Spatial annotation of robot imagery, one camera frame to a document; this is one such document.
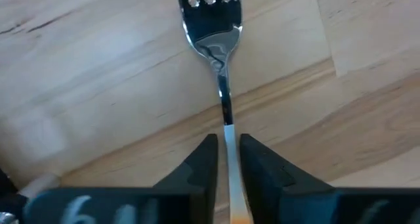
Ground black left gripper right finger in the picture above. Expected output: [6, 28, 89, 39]
[239, 133, 420, 224]

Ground silver fork orange handle tip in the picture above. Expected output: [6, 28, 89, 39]
[175, 0, 254, 224]

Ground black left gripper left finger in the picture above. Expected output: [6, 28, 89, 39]
[22, 133, 219, 224]

